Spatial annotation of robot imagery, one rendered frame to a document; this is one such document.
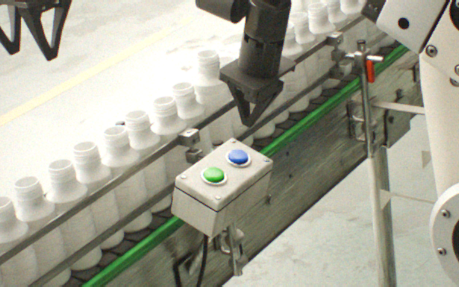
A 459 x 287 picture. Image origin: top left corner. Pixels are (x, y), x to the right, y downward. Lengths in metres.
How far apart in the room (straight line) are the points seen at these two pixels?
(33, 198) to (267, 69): 0.37
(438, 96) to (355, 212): 2.52
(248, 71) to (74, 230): 0.34
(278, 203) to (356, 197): 1.81
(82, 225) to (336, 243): 1.98
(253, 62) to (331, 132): 0.61
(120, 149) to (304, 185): 0.49
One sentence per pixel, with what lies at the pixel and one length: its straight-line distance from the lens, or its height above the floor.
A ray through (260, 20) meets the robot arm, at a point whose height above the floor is 1.35.
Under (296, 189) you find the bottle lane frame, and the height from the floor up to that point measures 0.88.
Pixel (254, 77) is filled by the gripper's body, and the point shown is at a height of 1.26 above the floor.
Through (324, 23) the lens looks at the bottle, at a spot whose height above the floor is 1.13.
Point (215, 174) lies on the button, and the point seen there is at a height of 1.12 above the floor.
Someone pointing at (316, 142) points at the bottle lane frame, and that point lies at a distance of 1.85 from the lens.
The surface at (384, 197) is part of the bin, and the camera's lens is 2.12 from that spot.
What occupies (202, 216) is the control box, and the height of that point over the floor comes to 1.07.
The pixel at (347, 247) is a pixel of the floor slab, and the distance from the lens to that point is 3.29.
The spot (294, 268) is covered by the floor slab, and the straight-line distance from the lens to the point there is 3.21.
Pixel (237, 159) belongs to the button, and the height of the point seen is 1.12.
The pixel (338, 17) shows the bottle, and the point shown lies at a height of 1.13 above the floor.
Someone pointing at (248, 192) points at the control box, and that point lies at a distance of 1.43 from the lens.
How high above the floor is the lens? 1.75
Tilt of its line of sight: 25 degrees down
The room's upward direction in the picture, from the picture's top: 9 degrees counter-clockwise
